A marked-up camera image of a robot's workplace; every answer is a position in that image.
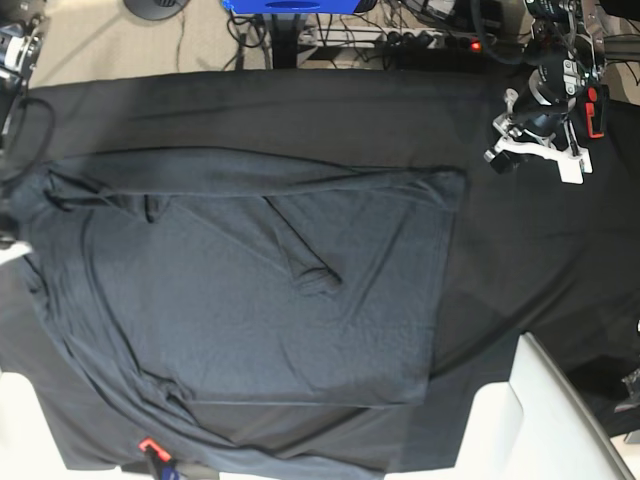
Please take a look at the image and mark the red clamp front edge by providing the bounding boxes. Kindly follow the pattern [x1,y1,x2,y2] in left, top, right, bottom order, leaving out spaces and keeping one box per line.
[138,437,173,463]

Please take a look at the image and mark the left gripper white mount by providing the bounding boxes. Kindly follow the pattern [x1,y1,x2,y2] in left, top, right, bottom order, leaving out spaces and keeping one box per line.
[483,69,593,184]

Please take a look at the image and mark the dark grey T-shirt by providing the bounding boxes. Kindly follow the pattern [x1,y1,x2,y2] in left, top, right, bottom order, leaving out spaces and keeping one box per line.
[5,149,466,479]

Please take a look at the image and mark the black round stand base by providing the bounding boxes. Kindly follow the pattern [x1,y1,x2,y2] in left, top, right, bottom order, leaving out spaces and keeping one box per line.
[123,0,189,21]

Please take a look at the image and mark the red black clamp right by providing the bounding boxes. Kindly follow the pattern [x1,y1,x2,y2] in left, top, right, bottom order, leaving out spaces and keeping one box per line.
[584,85,609,139]

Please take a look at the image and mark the black power strip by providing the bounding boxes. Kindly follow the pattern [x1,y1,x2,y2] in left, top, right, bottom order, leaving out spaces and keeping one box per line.
[382,29,521,54]

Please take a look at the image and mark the blue plastic bin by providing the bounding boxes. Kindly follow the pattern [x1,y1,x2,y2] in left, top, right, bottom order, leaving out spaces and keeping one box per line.
[221,0,377,15]

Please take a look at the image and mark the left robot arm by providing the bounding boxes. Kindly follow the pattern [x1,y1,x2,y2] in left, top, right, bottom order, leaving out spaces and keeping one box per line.
[471,1,609,185]

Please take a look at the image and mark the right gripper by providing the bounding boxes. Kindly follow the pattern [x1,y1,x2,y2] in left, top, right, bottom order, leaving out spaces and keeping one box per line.
[0,199,32,266]

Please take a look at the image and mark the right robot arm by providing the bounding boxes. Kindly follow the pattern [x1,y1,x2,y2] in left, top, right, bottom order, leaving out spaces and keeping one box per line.
[1,13,48,264]

